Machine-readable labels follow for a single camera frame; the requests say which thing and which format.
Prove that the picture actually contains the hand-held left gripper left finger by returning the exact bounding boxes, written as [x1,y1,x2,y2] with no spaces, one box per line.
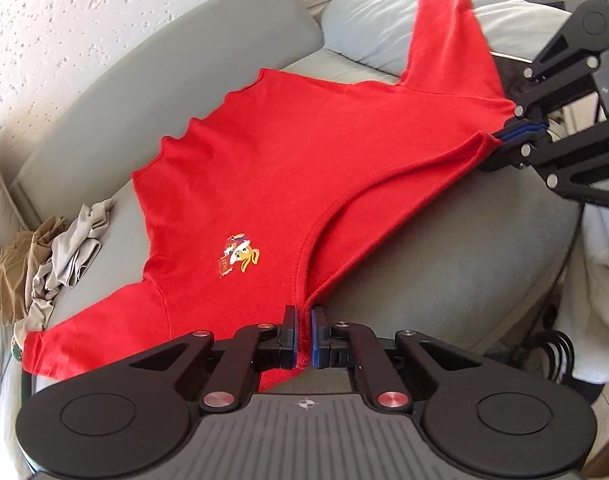
[129,305,302,413]

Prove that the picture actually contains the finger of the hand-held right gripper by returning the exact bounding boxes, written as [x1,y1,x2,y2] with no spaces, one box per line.
[493,22,603,142]
[479,117,609,206]

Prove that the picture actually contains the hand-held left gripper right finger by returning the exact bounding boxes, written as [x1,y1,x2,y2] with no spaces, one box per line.
[309,306,485,413]

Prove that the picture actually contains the red shirt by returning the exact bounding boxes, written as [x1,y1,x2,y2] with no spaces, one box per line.
[22,0,518,393]

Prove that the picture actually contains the grey sofa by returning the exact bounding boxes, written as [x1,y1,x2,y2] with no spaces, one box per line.
[0,0,585,480]

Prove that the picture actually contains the white cloth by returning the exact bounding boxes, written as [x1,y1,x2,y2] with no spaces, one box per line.
[555,205,609,386]

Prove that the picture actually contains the light grey pillow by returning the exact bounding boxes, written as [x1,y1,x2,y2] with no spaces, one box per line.
[321,0,583,78]

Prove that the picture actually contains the grey garment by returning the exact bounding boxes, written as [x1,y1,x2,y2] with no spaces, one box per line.
[12,197,116,346]

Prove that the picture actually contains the brown garment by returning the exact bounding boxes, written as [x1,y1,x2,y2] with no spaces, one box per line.
[0,215,68,326]

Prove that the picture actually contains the beige throw pillows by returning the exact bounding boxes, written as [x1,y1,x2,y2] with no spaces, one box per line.
[0,135,30,251]

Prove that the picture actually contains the black cable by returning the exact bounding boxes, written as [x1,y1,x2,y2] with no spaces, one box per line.
[495,327,578,386]

